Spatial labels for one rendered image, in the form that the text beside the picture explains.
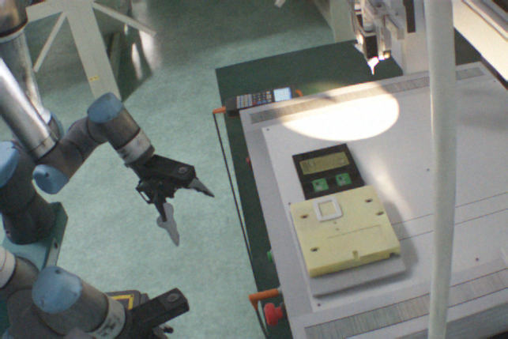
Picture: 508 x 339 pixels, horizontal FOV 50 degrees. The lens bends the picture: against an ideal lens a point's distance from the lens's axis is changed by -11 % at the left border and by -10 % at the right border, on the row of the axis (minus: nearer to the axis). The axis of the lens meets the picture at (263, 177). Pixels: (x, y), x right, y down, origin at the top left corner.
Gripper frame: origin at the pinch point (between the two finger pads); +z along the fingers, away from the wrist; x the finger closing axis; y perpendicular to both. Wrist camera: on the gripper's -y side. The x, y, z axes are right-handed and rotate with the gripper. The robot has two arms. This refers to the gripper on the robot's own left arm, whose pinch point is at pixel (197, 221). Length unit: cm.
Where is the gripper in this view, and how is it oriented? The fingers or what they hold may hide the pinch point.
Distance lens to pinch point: 137.6
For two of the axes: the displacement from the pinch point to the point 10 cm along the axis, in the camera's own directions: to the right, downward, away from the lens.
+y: -7.1, 1.2, 6.9
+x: -4.6, 6.6, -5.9
